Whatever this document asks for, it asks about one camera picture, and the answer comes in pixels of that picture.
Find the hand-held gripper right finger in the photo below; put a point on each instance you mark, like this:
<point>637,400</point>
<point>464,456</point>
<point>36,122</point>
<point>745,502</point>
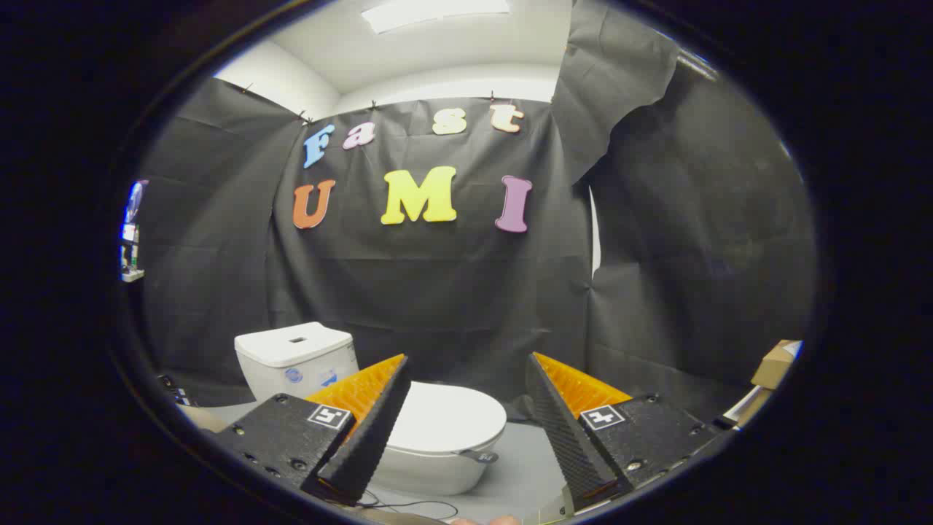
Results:
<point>565,437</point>

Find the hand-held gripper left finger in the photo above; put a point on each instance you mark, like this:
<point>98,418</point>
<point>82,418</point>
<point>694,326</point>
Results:
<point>368,437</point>

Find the dark grey round lid tab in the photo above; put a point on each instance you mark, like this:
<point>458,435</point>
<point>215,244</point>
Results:
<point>481,456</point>

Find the black backdrop cloth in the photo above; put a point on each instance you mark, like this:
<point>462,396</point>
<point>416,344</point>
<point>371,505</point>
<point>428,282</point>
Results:
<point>452,292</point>

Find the brown cardboard box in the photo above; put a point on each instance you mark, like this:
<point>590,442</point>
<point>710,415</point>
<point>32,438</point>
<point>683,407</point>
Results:
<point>774,364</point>

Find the cluttered shelf with small items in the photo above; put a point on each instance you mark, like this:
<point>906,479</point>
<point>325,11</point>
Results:
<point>131,248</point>

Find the ceiling light panel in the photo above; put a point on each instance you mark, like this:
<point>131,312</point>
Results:
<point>430,13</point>

